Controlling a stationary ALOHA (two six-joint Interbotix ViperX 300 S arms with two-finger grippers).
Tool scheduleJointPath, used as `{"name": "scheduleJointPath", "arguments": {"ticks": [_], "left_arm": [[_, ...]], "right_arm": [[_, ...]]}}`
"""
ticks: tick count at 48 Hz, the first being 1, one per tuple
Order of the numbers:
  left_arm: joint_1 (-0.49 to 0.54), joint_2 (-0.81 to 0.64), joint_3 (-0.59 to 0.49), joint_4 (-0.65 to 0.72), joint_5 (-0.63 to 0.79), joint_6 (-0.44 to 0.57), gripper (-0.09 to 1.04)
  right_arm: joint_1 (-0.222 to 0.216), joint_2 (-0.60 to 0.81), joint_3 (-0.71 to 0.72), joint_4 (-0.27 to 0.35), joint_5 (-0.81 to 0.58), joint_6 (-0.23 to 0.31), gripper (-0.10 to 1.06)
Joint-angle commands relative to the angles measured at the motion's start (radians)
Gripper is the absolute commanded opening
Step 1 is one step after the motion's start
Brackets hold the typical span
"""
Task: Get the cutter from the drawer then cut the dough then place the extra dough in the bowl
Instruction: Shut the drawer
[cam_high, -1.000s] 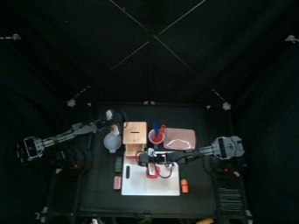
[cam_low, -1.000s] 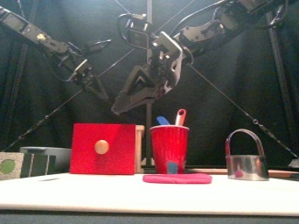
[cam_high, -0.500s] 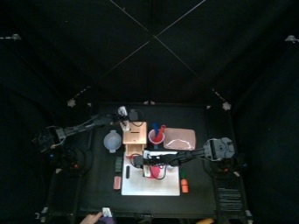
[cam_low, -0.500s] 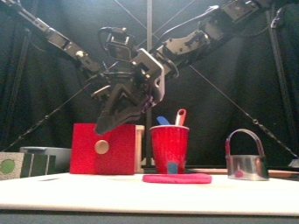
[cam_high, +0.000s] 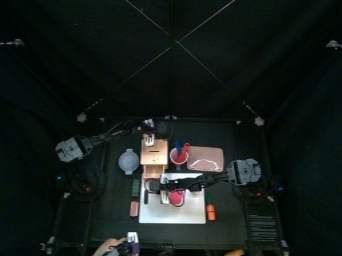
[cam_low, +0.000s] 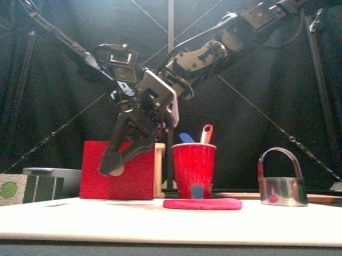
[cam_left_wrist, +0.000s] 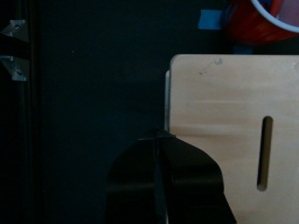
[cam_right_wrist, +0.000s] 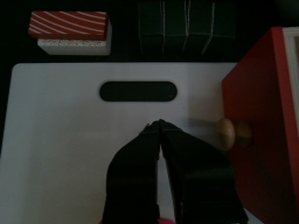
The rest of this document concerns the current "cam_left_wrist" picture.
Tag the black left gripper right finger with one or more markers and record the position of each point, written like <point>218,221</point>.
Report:
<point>193,186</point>

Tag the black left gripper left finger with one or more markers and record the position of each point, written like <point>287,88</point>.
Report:
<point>132,180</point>

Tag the light wooden drawer box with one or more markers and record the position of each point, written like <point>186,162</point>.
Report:
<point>229,116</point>

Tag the red bowl with white rim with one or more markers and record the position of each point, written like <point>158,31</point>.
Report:
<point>259,24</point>

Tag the blue tape square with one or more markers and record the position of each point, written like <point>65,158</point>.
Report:
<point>209,19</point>

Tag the black aluminium frame rail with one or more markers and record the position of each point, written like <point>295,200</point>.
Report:
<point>24,122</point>

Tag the silver metal corner bracket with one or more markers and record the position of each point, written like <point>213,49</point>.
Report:
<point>16,68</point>
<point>16,30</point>

